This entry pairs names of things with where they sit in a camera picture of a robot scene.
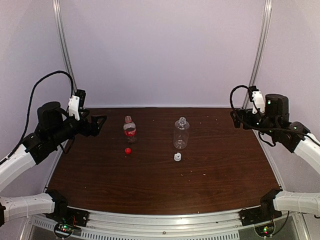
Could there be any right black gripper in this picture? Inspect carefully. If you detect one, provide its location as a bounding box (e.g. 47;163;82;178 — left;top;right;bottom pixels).
230;108;279;138

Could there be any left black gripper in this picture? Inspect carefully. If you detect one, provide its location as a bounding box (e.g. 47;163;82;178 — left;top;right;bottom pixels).
49;108;106;146

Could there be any clear cola bottle red label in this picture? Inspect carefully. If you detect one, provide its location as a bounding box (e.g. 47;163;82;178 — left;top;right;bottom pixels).
123;115;137;144

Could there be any red bottle cap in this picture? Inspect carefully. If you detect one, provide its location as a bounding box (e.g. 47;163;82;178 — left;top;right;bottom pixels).
124;147;132;155

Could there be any clear plastic bottle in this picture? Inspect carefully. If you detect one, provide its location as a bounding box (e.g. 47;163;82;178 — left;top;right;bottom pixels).
173;116;190;150

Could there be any white bottle cap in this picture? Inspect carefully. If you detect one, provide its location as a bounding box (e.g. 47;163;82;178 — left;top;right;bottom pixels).
173;152;182;162

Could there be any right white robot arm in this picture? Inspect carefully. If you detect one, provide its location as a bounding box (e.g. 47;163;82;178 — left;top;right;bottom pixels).
230;91;320;221

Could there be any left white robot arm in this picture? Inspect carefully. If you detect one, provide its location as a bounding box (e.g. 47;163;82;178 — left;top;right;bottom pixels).
0;101;107;225

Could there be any right black braided cable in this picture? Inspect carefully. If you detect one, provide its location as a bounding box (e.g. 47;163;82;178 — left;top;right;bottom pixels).
229;85;320;147

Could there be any black braided cable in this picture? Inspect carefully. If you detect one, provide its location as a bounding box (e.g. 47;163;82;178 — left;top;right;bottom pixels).
0;70;77;166
229;85;320;147

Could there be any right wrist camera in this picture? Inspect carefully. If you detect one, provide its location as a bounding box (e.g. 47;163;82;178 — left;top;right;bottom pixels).
248;85;265;114

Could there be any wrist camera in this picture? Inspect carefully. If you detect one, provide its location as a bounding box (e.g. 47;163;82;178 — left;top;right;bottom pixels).
248;85;265;114
67;89;86;121

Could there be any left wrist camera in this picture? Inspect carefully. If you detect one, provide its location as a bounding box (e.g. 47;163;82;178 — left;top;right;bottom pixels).
67;89;86;121

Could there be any left black braided cable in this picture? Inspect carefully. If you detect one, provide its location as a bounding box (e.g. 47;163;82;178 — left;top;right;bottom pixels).
0;70;77;166

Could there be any right aluminium frame post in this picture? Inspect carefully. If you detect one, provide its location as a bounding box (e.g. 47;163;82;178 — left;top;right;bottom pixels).
242;0;273;109

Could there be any aluminium frame post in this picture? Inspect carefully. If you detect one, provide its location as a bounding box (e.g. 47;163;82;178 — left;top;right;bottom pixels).
242;0;273;109
52;0;77;93

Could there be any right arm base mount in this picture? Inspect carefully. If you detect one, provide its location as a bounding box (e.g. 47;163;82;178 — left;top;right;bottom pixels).
238;189;283;239

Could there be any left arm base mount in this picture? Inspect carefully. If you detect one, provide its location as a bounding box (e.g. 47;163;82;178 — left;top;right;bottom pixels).
45;190;89;240

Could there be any aluminium front rail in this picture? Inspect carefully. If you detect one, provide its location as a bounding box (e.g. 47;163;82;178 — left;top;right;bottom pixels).
19;197;311;240

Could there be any left aluminium frame post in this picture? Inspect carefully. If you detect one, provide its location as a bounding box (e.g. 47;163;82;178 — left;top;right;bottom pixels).
52;0;77;93

